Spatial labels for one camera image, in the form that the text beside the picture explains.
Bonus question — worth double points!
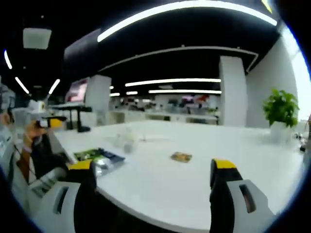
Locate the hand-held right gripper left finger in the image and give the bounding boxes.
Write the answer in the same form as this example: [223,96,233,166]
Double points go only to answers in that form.
[29,159,98,233]

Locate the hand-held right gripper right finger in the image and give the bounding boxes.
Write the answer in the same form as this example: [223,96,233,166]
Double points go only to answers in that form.
[209,158,277,233]

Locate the green blue skincare sachet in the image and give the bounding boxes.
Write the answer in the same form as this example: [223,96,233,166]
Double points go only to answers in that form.
[72,147,126,175]

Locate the small clear skincare bottle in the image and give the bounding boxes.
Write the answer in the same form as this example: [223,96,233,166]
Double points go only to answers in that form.
[122,127,137,153]

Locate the person's left hand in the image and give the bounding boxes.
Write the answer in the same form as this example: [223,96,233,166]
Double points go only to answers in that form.
[23,120,49,150]

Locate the monitor screen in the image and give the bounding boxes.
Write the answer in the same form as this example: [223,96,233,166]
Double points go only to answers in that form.
[65,77,89,104]

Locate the small gold packet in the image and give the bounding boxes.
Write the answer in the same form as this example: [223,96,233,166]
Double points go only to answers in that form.
[170,151,193,163]

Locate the square ceiling vent panel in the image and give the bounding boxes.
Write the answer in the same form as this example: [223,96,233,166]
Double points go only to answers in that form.
[23,28,52,50]

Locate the white pillar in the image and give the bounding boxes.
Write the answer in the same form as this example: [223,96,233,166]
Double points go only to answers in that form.
[218,55,248,127]

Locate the green potted plant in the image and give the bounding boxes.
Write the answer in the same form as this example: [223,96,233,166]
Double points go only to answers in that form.
[262,88,300,143]

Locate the long ceiling light strip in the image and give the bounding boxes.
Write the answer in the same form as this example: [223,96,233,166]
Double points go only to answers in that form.
[97,0,277,42]

